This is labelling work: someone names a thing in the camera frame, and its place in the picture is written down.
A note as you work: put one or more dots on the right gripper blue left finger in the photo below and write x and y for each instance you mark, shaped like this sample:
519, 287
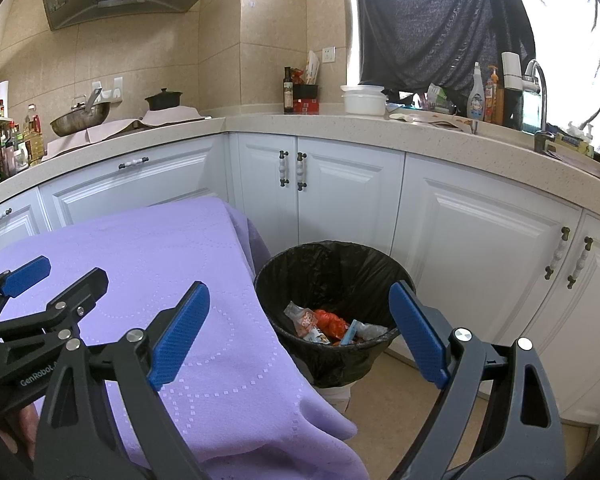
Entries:
173, 332

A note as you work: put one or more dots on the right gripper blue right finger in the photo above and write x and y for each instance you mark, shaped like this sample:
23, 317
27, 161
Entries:
418, 327

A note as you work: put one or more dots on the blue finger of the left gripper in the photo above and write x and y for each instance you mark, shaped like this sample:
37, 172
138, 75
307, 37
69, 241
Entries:
68, 308
18, 281

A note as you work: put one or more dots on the red plastic bag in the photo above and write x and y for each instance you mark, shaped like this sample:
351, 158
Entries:
331, 325

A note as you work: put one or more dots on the clear orange printed wrapper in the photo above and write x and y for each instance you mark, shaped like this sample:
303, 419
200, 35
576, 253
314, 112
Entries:
304, 320

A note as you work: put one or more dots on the clear plastic bag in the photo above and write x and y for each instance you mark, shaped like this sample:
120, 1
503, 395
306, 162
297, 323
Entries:
368, 332

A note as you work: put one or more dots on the light blue long sachet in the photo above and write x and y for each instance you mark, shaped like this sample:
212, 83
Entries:
351, 335

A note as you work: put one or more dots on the black trash bin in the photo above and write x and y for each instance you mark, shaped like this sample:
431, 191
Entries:
350, 280

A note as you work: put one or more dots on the person left hand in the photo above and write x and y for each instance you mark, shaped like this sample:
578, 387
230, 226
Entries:
18, 432

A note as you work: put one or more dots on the purple tablecloth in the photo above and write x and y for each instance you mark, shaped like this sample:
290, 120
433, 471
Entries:
72, 411

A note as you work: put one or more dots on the white corner cabinets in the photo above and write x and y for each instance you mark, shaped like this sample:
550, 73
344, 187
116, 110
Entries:
494, 237

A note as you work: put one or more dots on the cooking oil bottle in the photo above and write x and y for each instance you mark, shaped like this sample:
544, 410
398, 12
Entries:
33, 135

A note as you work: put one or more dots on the steel wok pan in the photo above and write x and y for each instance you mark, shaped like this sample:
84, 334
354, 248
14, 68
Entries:
83, 116

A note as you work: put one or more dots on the black clay pot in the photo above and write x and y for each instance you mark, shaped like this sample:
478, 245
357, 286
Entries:
164, 99

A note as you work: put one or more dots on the white spray bottle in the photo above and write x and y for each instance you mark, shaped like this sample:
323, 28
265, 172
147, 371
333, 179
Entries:
476, 101

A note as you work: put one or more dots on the white lidded bowl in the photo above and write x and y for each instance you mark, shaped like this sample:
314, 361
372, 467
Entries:
364, 100

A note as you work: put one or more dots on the orange soap bottle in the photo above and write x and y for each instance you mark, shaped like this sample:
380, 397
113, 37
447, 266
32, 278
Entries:
494, 93

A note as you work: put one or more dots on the red black utensil holder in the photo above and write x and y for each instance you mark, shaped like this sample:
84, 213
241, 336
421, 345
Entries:
306, 99

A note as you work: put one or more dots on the chrome faucet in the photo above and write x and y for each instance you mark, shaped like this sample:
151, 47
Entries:
525, 99

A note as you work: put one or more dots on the dark sauce bottle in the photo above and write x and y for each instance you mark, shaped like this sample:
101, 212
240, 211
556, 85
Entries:
288, 91

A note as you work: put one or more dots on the dark window curtain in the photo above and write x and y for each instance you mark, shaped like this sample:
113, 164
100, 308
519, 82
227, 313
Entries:
408, 45

